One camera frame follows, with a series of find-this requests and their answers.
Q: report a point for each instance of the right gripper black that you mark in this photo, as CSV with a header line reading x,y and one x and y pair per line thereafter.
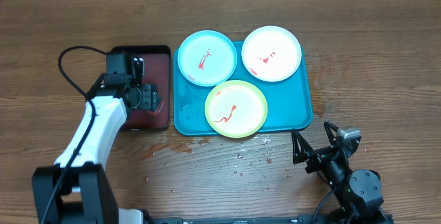
x,y
304,151

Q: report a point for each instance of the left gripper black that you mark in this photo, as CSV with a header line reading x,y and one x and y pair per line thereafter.
x,y
149,96

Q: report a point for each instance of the light blue plate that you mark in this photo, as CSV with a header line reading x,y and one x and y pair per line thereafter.
x,y
207,58

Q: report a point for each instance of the yellow green plate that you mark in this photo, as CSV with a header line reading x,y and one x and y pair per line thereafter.
x,y
236,109

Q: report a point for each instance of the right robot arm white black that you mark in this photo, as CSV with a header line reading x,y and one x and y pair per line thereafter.
x,y
355,195

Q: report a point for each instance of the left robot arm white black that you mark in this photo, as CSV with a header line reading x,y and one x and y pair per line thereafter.
x,y
75,189

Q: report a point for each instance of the black tray with red water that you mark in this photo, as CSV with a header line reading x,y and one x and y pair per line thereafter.
x,y
157,64

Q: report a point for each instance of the teal plastic tray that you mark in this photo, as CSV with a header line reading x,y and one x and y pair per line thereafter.
x,y
289,102

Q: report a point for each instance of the white plate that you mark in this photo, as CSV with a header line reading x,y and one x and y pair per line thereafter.
x,y
271,53

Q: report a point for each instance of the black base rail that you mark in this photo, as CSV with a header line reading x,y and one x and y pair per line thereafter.
x,y
241,221

